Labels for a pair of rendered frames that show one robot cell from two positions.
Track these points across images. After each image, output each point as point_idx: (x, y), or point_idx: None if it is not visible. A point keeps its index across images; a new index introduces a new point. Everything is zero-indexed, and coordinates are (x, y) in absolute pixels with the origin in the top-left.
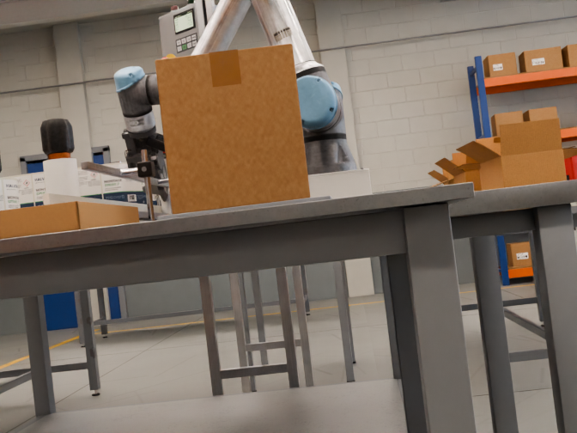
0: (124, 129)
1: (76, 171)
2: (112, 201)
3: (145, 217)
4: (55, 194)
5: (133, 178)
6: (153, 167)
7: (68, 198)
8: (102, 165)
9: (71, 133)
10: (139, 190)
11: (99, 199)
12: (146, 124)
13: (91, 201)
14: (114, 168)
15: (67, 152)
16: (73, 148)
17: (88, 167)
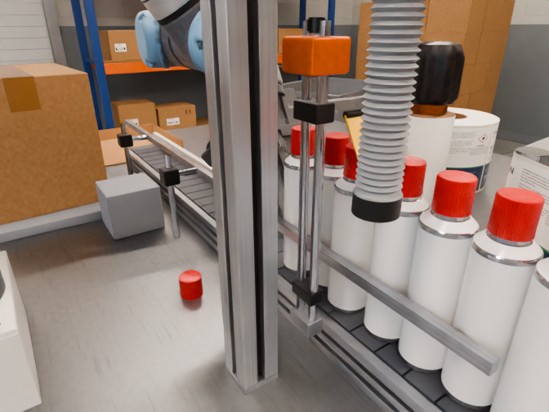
0: (291, 88)
1: (408, 136)
2: (204, 166)
3: (162, 185)
4: (156, 135)
5: (158, 147)
6: (118, 140)
7: (163, 141)
8: (132, 125)
9: (418, 72)
10: (543, 245)
11: (189, 156)
12: None
13: (181, 153)
14: (140, 132)
15: (415, 103)
16: (415, 97)
17: (125, 123)
